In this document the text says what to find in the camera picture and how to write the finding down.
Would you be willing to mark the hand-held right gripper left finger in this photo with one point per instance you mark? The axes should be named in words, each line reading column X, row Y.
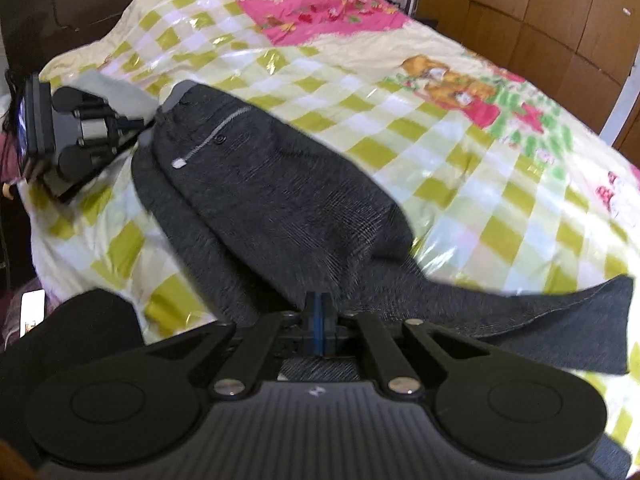
column 312, row 322

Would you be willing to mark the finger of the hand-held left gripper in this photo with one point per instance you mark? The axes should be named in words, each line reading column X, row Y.
column 127, row 135
column 130, row 121

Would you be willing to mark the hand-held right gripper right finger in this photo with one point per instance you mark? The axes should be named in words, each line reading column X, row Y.
column 325, row 322

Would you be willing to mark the dark grey pants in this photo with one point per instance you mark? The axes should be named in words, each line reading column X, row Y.
column 280, row 200

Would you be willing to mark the dark brown headboard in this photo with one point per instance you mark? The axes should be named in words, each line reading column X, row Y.
column 75, row 5

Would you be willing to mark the white phone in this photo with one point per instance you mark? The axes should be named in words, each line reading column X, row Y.
column 32, row 312

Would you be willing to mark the checkered printed blanket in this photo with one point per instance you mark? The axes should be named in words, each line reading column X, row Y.
column 450, row 160

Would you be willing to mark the wooden wardrobe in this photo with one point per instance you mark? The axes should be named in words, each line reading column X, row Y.
column 540, row 15

